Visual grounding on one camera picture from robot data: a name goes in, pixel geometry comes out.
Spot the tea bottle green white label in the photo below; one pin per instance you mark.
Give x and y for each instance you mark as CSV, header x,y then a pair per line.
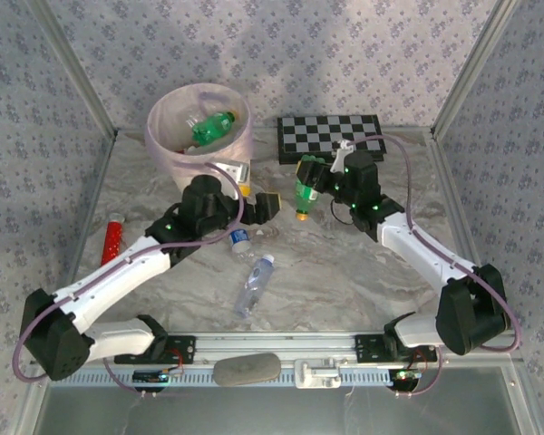
x,y
192,121

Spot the small blue-label bottle smudged cap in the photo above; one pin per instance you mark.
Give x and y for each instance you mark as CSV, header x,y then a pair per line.
x,y
240,238

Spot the red glitter toy microphone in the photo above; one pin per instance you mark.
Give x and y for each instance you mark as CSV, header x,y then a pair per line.
x,y
112,240

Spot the white ribbed plastic bin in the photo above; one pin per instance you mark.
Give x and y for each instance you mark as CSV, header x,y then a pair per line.
x,y
204,164

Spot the purple translucent bin liner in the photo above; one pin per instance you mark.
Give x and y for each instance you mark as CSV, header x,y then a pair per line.
x,y
156,131

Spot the small circuit board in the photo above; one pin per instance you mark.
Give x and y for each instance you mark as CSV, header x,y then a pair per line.
x,y
150,377
405,376

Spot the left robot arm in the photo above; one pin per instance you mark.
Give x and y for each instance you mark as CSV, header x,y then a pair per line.
x,y
118,272

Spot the grey oval stone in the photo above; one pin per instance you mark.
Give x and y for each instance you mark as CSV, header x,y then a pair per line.
x,y
247,369

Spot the white plastic clamp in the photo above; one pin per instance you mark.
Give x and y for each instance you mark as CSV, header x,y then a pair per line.
x,y
317,374

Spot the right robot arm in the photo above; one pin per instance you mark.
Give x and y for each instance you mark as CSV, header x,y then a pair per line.
x,y
417,249

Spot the black folding chessboard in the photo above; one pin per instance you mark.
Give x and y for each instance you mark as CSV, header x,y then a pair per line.
x,y
326,131

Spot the clear bottle pale blue label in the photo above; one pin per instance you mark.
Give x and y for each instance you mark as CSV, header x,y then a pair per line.
x,y
254,285

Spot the green plastic bottle yellow cap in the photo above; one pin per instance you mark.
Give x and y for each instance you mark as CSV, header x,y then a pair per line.
x,y
210,127
306,195

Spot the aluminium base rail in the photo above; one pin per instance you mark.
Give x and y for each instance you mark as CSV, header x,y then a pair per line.
x,y
276,346

